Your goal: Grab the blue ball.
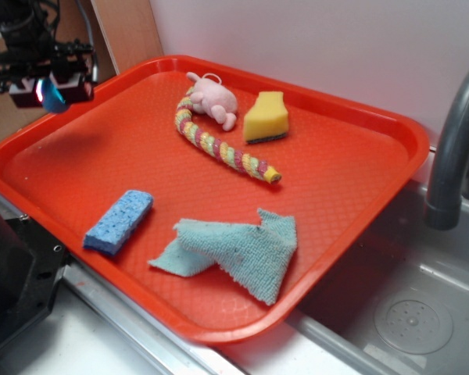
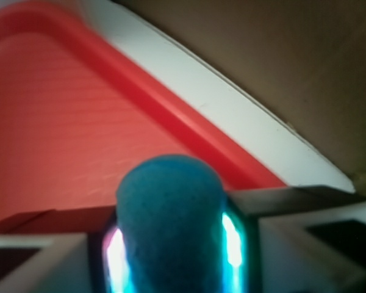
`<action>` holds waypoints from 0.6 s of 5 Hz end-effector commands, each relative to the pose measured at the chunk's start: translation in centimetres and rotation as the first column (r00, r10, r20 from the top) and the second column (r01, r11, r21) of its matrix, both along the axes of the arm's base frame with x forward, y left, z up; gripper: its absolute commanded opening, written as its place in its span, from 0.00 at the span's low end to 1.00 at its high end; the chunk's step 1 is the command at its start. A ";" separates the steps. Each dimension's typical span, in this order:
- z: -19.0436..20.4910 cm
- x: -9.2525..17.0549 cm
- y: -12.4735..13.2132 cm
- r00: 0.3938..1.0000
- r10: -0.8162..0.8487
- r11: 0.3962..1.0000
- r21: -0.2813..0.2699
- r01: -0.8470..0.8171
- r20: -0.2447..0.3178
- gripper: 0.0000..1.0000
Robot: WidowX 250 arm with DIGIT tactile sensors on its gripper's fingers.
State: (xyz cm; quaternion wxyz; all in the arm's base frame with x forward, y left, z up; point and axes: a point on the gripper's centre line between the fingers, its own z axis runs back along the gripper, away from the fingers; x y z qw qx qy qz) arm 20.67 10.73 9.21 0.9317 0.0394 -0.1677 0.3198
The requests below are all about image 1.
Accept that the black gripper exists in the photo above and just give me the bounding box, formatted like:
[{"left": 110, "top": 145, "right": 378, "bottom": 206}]
[{"left": 0, "top": 39, "right": 98, "bottom": 108}]

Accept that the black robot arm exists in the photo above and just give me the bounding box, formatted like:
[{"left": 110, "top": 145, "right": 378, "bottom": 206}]
[{"left": 0, "top": 1, "right": 98, "bottom": 114}]

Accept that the brown cardboard board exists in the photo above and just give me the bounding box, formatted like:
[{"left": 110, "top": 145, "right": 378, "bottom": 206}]
[{"left": 91, "top": 0, "right": 163, "bottom": 74}]

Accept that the blue sponge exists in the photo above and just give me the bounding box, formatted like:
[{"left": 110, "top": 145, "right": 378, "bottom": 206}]
[{"left": 83, "top": 190, "right": 154, "bottom": 256}]

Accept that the pink plush mouse toy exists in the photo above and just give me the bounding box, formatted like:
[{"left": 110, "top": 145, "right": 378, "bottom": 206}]
[{"left": 186, "top": 72, "right": 238, "bottom": 131}]

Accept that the red plastic tray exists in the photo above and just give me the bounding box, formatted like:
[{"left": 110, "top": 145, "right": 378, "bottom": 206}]
[{"left": 0, "top": 56, "right": 429, "bottom": 345}]

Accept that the yellow sponge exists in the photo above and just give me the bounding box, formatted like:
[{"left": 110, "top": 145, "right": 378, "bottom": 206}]
[{"left": 243, "top": 91, "right": 289, "bottom": 144}]

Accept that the teal microfibre cloth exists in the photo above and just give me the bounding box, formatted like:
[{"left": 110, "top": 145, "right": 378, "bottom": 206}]
[{"left": 149, "top": 209, "right": 298, "bottom": 306}]

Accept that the grey sink faucet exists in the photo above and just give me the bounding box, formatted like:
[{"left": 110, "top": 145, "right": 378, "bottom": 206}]
[{"left": 424, "top": 72, "right": 469, "bottom": 230}]

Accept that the grey sink basin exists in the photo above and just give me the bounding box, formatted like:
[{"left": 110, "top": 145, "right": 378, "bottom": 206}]
[{"left": 289, "top": 183, "right": 469, "bottom": 374}]

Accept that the sink drain cover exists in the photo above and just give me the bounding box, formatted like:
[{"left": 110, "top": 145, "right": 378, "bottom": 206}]
[{"left": 374, "top": 297, "right": 453, "bottom": 355}]

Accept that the multicolour twisted rope toy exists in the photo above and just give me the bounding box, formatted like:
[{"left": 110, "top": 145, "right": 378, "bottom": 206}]
[{"left": 174, "top": 86, "right": 282, "bottom": 185}]

